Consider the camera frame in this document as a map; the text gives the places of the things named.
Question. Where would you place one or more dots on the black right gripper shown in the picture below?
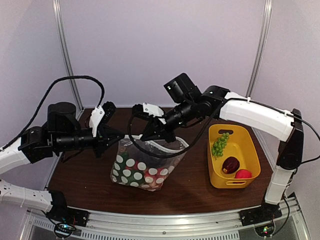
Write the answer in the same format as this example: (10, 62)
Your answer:
(151, 133)

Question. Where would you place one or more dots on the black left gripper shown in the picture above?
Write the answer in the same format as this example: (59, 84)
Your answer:
(103, 140)

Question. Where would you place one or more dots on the clear polka dot zip bag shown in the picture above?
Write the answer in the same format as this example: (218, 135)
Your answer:
(135, 168)

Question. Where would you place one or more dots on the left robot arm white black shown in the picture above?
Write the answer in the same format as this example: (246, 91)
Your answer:
(61, 133)

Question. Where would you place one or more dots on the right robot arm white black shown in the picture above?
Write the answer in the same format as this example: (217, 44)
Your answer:
(221, 103)

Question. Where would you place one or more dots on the green toy grapes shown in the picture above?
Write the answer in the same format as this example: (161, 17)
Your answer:
(219, 145)

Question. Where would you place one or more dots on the dark red toy beet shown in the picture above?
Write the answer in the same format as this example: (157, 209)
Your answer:
(230, 165)

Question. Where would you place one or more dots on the yellow plastic basket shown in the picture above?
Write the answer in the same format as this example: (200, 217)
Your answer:
(240, 145)

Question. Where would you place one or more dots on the pink toy fruit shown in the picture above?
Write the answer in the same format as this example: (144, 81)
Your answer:
(243, 174)

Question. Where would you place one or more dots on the left circuit board with leds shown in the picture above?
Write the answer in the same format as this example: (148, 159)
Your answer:
(63, 230)

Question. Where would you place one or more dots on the circuit board with leds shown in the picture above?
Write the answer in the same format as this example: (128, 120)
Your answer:
(264, 231)
(63, 230)

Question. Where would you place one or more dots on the right circuit board with leds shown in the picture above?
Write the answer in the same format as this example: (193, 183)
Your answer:
(264, 231)

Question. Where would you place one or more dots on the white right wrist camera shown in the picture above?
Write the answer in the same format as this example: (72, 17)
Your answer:
(148, 112)

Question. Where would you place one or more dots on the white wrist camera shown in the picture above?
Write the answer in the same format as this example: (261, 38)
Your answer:
(101, 114)
(148, 112)

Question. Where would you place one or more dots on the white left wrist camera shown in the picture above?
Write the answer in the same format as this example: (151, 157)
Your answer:
(101, 114)

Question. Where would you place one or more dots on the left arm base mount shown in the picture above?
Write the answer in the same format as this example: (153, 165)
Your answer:
(72, 216)

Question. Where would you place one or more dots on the front aluminium rail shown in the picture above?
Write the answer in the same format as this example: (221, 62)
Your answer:
(223, 225)

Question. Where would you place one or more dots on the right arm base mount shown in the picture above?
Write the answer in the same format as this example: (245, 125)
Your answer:
(264, 213)

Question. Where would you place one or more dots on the left aluminium frame post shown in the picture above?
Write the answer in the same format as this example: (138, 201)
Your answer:
(65, 53)

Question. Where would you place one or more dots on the aluminium frame post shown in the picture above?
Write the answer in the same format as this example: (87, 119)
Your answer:
(65, 53)
(263, 36)

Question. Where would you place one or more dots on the right aluminium frame post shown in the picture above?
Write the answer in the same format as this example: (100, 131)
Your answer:
(263, 36)

